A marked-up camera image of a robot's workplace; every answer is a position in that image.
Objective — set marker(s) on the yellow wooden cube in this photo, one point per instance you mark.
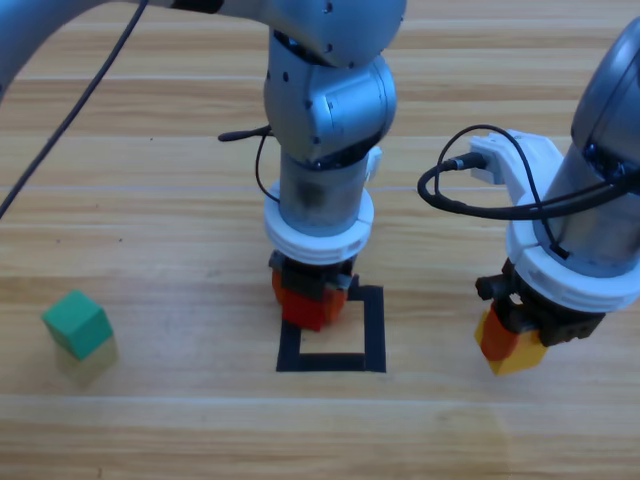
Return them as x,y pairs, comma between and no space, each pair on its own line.
520,362

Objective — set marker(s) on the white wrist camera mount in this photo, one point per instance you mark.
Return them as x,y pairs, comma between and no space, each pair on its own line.
375,162
530,150

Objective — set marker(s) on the black tape square outline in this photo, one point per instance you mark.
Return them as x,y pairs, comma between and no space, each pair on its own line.
375,330

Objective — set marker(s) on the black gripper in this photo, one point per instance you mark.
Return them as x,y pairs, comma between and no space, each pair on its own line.
310,280
565,325

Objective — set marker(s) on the green wooden cube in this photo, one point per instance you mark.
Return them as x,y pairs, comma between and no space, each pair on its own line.
75,320

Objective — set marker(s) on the red wooden cube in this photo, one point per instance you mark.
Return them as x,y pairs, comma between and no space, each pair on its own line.
302,312

